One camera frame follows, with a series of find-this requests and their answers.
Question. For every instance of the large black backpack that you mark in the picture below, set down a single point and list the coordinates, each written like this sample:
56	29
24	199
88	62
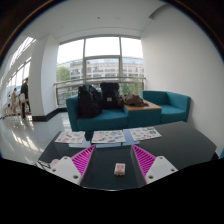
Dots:
89	101

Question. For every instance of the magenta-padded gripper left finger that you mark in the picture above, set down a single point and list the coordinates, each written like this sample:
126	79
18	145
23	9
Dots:
66	170

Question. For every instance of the metal window railing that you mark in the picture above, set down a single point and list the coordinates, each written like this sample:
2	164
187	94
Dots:
66	81

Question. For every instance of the teal sofa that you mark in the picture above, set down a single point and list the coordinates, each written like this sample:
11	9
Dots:
106	121

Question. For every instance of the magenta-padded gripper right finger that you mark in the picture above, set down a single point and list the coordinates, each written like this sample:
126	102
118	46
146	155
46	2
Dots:
158	169

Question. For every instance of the person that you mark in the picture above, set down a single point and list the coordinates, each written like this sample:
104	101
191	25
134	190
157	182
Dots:
25	91
14	98

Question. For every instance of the brown jacket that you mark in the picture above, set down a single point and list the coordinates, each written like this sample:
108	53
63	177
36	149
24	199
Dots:
135	100

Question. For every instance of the wooden sofa table top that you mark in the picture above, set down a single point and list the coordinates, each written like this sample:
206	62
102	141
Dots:
146	107

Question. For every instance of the printed sticker sheet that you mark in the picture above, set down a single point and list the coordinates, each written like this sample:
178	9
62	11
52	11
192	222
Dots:
70	137
108	136
145	133

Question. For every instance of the black backpack with white label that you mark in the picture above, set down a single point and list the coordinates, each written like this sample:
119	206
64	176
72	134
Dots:
110	93

